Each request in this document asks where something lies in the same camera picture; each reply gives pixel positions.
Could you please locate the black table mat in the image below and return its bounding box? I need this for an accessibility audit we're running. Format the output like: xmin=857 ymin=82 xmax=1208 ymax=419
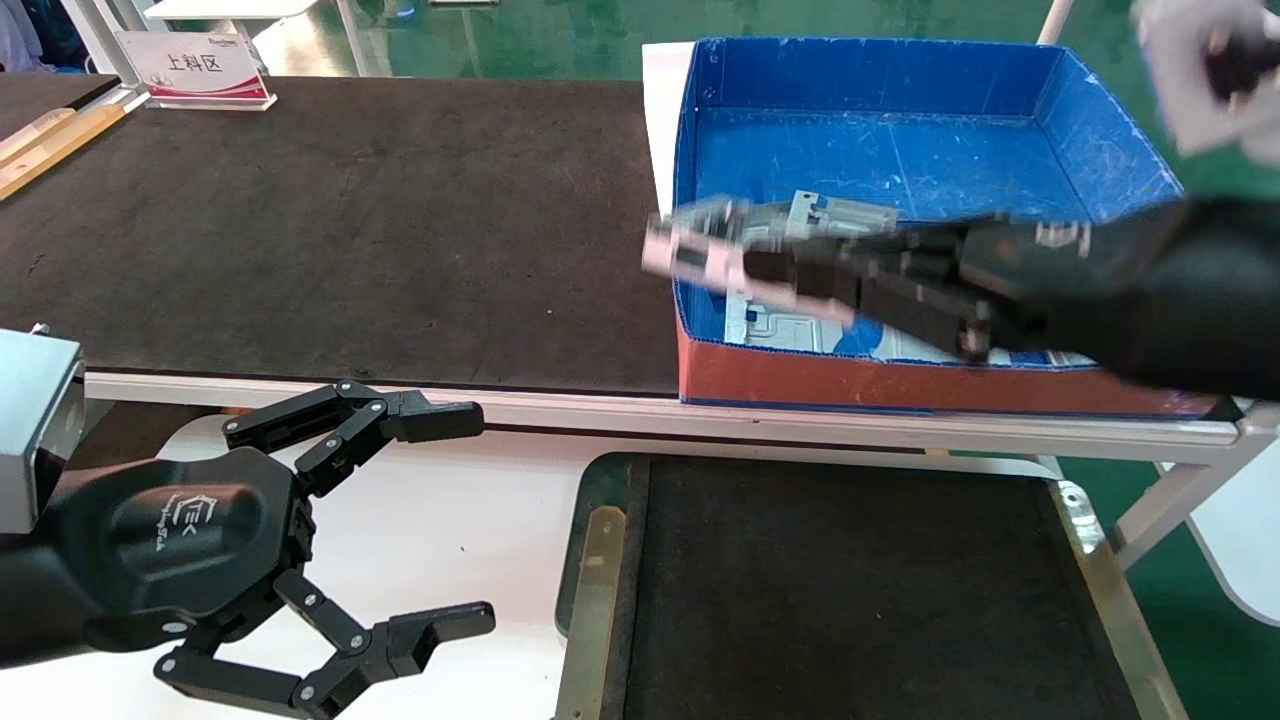
xmin=0 ymin=75 xmax=686 ymax=397

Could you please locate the white red sign card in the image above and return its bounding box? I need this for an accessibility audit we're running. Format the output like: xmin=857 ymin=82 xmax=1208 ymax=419
xmin=115 ymin=30 xmax=278 ymax=112

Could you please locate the pale beige strip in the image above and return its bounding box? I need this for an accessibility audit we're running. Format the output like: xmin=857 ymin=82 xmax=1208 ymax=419
xmin=0 ymin=107 xmax=79 ymax=164

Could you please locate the white frame tube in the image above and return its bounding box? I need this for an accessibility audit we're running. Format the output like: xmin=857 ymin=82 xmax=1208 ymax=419
xmin=1037 ymin=0 xmax=1077 ymax=47

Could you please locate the blue corrugated plastic box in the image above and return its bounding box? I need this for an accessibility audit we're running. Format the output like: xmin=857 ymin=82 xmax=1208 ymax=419
xmin=668 ymin=38 xmax=1251 ymax=419

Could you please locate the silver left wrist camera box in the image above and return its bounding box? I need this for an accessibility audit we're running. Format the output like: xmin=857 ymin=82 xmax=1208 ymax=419
xmin=0 ymin=328 xmax=87 ymax=535

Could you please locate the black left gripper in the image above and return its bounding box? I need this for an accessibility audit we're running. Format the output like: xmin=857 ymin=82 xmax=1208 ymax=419
xmin=50 ymin=380 xmax=497 ymax=720

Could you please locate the black tray container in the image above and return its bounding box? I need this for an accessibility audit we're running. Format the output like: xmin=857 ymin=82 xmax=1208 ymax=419
xmin=553 ymin=452 xmax=1191 ymax=720

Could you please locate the wooden strip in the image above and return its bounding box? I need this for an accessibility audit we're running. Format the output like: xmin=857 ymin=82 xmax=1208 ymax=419
xmin=0 ymin=103 xmax=128 ymax=201

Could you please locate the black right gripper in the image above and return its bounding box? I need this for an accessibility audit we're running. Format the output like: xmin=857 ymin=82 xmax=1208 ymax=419
xmin=745 ymin=213 xmax=1201 ymax=373

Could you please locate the white aluminium table frame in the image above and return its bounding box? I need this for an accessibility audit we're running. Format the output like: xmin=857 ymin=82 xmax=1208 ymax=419
xmin=85 ymin=372 xmax=1280 ymax=573

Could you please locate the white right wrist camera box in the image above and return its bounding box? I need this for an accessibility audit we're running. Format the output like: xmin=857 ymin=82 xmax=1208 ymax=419
xmin=1133 ymin=0 xmax=1280 ymax=163

